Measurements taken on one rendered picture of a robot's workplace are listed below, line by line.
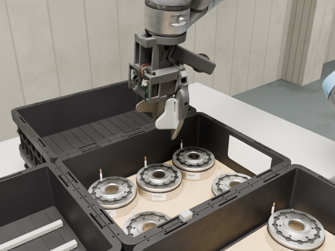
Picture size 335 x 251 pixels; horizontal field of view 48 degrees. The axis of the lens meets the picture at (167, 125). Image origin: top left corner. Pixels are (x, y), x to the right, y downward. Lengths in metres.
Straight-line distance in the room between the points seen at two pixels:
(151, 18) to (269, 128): 0.90
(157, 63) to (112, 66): 1.91
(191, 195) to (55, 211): 0.29
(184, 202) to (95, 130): 0.41
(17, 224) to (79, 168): 0.16
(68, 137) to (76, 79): 1.37
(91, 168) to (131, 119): 0.36
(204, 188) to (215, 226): 0.20
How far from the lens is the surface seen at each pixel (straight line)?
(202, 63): 0.71
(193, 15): 0.74
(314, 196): 0.81
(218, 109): 1.54
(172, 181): 0.84
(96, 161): 0.85
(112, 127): 1.13
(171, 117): 0.70
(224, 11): 3.11
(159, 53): 0.65
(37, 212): 0.86
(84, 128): 1.14
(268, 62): 3.73
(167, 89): 0.67
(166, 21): 0.62
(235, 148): 0.91
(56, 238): 0.79
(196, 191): 0.86
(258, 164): 0.87
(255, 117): 1.51
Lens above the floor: 1.36
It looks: 28 degrees down
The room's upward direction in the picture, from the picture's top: straight up
